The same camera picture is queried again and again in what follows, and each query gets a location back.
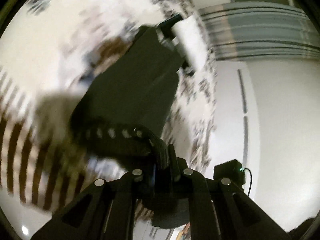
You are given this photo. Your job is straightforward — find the white bed headboard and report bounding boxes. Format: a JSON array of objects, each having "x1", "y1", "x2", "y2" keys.
[{"x1": 204, "y1": 60, "x2": 319, "y2": 231}]

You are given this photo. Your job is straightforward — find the black striped long-sleeve shirt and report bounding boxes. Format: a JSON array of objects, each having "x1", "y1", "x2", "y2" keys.
[{"x1": 69, "y1": 26, "x2": 190, "y2": 228}]

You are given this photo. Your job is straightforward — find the floral bed sheet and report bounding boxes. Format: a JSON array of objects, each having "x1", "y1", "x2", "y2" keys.
[{"x1": 0, "y1": 0, "x2": 218, "y2": 228}]

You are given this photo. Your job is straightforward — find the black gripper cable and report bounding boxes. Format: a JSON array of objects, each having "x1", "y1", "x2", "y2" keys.
[{"x1": 242, "y1": 167, "x2": 253, "y2": 196}]

